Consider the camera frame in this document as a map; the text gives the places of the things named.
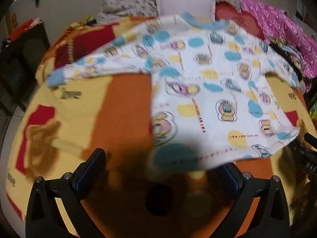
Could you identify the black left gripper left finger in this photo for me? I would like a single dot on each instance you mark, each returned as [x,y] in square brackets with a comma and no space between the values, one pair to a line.
[43,218]

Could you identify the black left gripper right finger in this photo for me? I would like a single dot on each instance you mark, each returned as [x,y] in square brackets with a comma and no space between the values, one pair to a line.
[242,205]

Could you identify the white cartoon print baby shirt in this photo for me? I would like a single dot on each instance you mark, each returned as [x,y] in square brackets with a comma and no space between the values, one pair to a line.
[211,102]

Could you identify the dark cartoon print garment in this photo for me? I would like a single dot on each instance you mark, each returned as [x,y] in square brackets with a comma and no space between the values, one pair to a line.
[294,58]

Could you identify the yellow red orange rose blanket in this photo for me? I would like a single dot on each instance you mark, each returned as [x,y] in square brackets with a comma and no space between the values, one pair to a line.
[62,127]

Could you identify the pink patterned quilt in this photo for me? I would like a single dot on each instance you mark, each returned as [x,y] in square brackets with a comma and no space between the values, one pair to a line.
[275,23]

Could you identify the red heart shaped cushion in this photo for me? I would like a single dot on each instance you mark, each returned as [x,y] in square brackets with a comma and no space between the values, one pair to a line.
[224,10]

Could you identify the dark bedside cabinet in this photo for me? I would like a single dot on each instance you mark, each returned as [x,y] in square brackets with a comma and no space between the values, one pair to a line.
[20,60]

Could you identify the white square pillow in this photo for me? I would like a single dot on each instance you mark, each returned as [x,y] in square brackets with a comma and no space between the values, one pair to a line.
[198,8]

